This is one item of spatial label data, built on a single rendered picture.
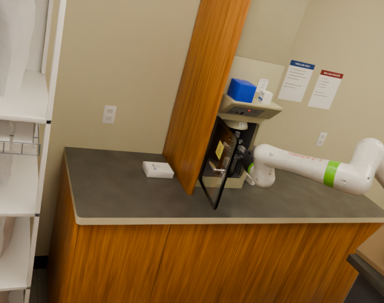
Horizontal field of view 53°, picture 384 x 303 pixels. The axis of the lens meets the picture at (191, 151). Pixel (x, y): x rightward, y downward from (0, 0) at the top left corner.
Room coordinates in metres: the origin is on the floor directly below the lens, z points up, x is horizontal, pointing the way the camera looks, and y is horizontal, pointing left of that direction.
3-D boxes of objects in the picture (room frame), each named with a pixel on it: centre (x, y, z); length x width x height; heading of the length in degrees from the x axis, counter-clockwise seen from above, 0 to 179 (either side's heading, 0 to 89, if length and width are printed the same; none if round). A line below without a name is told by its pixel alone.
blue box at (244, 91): (1.95, -0.16, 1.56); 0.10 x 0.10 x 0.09; 28
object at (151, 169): (2.01, 0.16, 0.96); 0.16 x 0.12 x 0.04; 117
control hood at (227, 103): (2.00, -0.24, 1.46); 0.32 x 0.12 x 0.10; 118
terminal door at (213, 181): (1.82, -0.14, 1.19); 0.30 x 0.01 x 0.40; 20
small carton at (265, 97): (2.02, -0.30, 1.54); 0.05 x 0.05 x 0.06; 22
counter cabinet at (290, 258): (2.19, -0.34, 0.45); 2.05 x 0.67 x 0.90; 118
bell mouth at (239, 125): (2.14, -0.19, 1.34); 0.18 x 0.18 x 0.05
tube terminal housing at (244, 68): (2.16, -0.16, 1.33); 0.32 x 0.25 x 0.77; 118
